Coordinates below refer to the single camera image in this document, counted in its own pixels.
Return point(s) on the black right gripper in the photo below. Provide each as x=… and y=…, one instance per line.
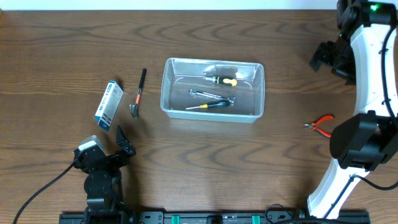
x=323, y=57

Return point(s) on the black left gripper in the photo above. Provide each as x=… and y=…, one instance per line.
x=128, y=150

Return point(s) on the slim black yellow screwdriver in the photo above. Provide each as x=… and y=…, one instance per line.
x=214, y=104

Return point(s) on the stubby yellow black screwdriver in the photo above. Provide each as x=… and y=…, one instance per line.
x=219, y=80

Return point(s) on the silver wrench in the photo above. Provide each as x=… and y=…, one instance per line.
x=193, y=92

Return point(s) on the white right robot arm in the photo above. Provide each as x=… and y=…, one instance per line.
x=364, y=56

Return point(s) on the clear plastic container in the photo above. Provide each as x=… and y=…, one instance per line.
x=182, y=74

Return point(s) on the small black orange hammer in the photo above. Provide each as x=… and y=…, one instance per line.
x=134, y=107

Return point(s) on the white and blue box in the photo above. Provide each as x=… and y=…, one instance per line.
x=108, y=105

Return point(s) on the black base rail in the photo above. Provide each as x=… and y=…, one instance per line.
x=276, y=216

